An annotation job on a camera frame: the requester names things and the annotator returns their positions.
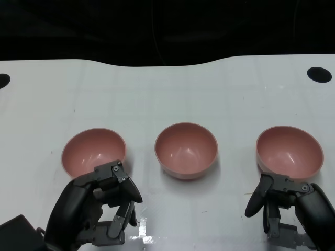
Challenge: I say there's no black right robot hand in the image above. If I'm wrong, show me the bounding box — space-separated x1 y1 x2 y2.
244 173 335 251

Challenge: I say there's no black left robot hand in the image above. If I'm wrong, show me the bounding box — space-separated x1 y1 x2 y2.
43 159 143 251

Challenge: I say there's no pink plastic bowl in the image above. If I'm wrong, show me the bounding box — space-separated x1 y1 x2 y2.
255 125 325 180
154 122 219 181
61 127 127 179

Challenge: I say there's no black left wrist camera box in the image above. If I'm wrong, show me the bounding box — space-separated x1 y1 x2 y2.
0 214 46 251

